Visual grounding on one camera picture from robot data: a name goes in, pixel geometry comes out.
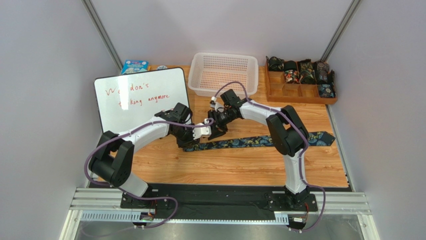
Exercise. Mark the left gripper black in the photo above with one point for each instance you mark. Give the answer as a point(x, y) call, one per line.
point(185, 138)

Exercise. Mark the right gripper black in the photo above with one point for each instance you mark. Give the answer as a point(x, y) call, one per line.
point(217, 127)

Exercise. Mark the white plastic perforated basket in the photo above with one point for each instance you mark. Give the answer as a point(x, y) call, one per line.
point(210, 71)

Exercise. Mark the dark blue floral necktie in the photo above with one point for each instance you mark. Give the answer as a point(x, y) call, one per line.
point(315, 139)

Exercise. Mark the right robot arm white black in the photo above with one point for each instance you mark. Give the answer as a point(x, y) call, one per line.
point(287, 131)

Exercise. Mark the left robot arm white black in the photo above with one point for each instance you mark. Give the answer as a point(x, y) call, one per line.
point(112, 159)

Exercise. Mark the wooden compartment tray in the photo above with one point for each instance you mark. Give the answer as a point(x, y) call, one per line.
point(279, 91)

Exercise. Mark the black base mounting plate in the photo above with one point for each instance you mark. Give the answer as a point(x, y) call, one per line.
point(217, 202)

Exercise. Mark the whiteboard with red writing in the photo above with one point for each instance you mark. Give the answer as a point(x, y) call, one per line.
point(127, 101)

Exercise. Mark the rolled dark tie far left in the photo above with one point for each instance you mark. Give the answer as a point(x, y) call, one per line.
point(275, 64)

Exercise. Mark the rolled red floral tie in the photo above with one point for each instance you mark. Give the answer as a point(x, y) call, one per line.
point(291, 73)

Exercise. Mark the blue printed box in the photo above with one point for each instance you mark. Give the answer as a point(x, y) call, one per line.
point(134, 66)

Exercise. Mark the rolled green dark tie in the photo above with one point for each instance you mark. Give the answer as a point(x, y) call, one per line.
point(306, 72)

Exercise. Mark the rolled blue floral tie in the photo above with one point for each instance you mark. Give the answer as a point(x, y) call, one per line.
point(326, 91)

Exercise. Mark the rolled grey dark tie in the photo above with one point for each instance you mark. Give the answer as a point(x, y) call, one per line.
point(321, 69)

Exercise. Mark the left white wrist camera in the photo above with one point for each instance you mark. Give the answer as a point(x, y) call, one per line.
point(203, 129)

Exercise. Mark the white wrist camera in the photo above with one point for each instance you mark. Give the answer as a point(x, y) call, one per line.
point(203, 129)
point(215, 105)

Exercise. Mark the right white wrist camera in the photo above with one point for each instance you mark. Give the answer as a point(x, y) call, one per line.
point(215, 105)

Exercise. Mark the aluminium rail frame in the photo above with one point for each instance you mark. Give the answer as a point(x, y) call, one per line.
point(104, 204)

